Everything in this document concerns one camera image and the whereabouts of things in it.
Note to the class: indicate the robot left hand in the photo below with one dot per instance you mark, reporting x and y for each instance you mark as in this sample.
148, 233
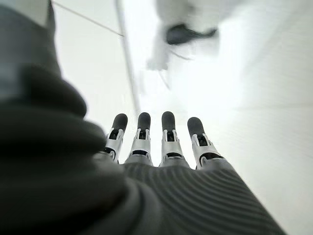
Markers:
122, 195

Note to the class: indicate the black robot left foot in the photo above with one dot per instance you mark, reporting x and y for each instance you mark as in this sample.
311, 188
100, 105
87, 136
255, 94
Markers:
185, 35

